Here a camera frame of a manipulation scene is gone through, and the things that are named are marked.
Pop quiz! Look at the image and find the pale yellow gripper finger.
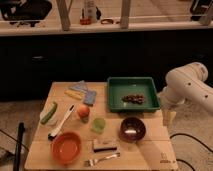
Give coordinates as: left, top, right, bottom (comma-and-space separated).
162, 109, 176, 126

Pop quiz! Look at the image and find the dark maroon bowl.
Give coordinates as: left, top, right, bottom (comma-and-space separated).
119, 117, 146, 143

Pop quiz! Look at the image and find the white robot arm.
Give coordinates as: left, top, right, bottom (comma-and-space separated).
160, 62, 213, 126

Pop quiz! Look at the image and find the brown food pile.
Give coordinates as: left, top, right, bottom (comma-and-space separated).
122, 95, 144, 104

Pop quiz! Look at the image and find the green plastic tray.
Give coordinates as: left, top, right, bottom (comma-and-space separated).
107, 77, 160, 113

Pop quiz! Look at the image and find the wooden block with black base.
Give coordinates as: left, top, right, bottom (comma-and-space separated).
93, 139, 117, 152

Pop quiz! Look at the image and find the blue sponge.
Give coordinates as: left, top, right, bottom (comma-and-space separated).
83, 91, 97, 106

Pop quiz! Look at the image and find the orange peach fruit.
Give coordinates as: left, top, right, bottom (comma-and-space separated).
77, 104, 90, 118

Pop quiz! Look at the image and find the blue grey cloth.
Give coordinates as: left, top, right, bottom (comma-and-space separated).
69, 80, 88, 93

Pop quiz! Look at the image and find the silver fork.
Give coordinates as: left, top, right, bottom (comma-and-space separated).
84, 152, 121, 167

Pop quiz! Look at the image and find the yellow corn toy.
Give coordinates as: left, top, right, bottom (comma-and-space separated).
65, 90, 82, 100

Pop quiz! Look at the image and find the orange bowl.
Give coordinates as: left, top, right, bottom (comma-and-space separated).
51, 132, 82, 165

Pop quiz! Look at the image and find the green cucumber toy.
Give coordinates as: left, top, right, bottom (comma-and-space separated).
40, 102, 58, 124

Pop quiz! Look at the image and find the red round object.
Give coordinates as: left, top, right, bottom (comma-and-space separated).
80, 19, 92, 25

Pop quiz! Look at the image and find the white bottle on shelf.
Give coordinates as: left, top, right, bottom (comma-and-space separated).
84, 0, 97, 23

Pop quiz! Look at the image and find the black pole stand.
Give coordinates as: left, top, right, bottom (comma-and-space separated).
13, 122, 25, 171

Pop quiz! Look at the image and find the black office chair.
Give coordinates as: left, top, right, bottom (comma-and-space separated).
0, 0, 52, 27

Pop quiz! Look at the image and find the black floor cable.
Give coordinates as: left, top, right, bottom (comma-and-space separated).
169, 132, 213, 171

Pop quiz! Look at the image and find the brown ring object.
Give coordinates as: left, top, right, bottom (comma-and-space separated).
101, 19, 114, 24

